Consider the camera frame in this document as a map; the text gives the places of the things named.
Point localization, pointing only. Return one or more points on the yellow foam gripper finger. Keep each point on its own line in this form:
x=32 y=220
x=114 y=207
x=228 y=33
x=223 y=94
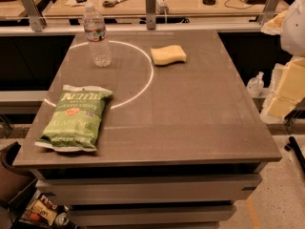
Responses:
x=273 y=26
x=286 y=90

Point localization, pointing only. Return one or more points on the clear plastic water bottle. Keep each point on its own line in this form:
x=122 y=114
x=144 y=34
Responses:
x=96 y=34

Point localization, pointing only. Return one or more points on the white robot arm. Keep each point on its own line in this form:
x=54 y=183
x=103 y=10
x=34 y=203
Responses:
x=292 y=37

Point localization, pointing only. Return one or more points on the clear sanitizer bottle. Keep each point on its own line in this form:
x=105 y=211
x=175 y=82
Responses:
x=255 y=85

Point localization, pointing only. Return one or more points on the black pole on floor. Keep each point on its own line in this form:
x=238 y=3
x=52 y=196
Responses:
x=293 y=145

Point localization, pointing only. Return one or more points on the yellow sponge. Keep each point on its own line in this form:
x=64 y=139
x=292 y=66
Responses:
x=168 y=55

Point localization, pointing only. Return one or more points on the upper grey drawer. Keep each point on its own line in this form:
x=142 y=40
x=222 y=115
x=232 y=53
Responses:
x=134 y=190

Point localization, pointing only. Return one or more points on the grey drawer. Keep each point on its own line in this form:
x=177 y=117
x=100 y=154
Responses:
x=134 y=190
x=148 y=216

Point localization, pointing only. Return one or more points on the green jalapeno chips bag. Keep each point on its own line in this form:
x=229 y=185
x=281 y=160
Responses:
x=76 y=120

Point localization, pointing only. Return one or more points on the lower grey drawer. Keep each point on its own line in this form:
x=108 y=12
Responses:
x=148 y=216

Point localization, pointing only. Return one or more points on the snack box on floor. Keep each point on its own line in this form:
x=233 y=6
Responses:
x=42 y=212

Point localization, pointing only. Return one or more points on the right metal bracket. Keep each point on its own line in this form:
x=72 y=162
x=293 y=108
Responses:
x=268 y=11

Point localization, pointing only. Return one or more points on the metal bracket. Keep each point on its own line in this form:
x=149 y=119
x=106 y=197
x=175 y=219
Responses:
x=268 y=11
x=37 y=21
x=150 y=14

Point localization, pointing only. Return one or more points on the middle metal bracket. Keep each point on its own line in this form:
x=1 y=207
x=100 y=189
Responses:
x=150 y=14

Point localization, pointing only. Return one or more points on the black handled scissors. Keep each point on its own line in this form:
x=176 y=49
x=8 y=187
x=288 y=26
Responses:
x=111 y=4

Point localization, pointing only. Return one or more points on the left metal bracket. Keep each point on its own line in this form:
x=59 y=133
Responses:
x=37 y=21

